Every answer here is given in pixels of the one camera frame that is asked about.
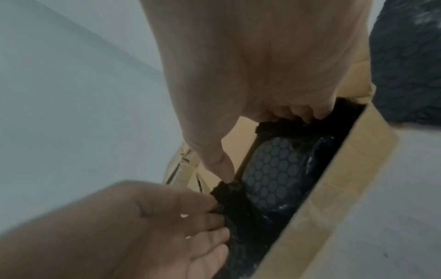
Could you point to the person's left hand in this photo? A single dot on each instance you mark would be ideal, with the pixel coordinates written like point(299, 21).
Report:
point(113, 231)

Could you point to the person's right hand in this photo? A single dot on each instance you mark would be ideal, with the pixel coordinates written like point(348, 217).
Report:
point(262, 60)

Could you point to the black bubble wrap package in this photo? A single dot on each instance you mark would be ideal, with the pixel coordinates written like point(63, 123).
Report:
point(275, 174)

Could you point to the black bubble wrap sheet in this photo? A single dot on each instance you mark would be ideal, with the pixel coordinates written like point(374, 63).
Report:
point(406, 68)

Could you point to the brown cardboard box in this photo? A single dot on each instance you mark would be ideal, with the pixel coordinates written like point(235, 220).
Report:
point(330, 196)

